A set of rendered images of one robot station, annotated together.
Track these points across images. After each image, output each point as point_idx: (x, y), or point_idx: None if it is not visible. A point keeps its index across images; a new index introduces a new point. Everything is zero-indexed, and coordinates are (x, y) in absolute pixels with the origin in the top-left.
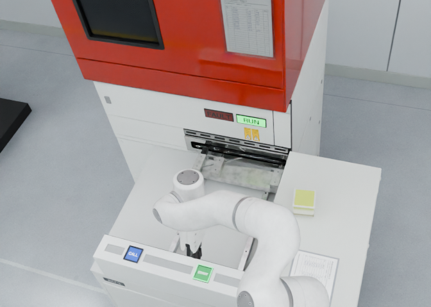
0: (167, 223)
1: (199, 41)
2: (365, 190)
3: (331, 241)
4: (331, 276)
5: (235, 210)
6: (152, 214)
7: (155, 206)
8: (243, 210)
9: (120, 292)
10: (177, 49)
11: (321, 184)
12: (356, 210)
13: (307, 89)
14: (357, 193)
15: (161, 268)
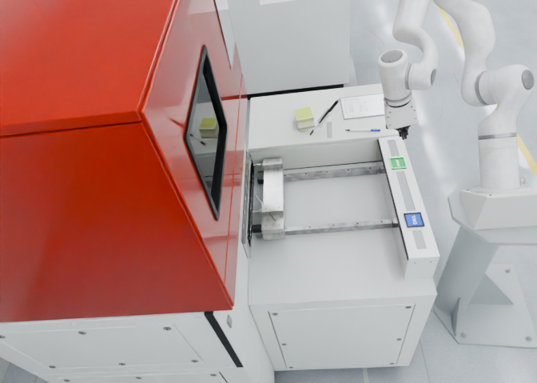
0: (438, 63)
1: (226, 78)
2: (274, 100)
3: (327, 105)
4: (355, 97)
5: None
6: (342, 263)
7: (429, 72)
8: None
9: None
10: (228, 112)
11: (277, 122)
12: (294, 100)
13: None
14: (279, 102)
15: (412, 192)
